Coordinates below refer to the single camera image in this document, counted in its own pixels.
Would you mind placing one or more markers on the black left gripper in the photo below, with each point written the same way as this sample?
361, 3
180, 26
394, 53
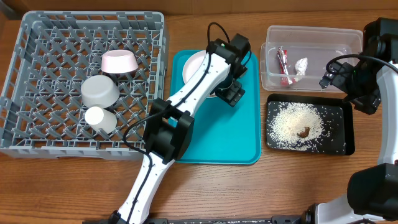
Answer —
228, 93

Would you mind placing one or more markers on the large white round plate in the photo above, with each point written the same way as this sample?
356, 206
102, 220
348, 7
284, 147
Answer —
192, 65

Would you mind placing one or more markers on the pile of rice grains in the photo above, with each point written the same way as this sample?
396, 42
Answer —
289, 119

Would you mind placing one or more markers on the white napkin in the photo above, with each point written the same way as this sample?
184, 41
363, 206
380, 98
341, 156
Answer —
301, 66

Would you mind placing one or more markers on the red foil snack wrapper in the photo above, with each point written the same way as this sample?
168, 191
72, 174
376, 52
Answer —
282, 56

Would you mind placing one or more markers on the brown food scrap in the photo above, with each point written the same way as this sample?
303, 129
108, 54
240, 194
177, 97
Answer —
304, 132

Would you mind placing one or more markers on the pink bowl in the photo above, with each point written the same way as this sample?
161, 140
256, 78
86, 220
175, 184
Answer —
118, 61

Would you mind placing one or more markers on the white cup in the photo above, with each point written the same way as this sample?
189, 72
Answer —
98, 118

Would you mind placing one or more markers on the grey bowl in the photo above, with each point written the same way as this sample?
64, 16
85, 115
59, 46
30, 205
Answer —
99, 90

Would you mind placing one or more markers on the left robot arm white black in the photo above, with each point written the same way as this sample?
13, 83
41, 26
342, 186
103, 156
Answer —
169, 126

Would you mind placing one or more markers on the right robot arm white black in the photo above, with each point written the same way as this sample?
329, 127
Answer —
372, 193

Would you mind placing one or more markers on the black waste tray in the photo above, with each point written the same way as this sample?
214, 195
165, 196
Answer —
339, 116

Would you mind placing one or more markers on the teal plastic tray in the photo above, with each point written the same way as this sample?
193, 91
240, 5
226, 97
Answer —
229, 135

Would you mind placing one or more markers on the clear plastic storage bin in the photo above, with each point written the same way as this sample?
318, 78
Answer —
318, 44

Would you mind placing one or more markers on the grey plastic dish rack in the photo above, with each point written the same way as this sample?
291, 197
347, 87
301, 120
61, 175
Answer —
42, 114

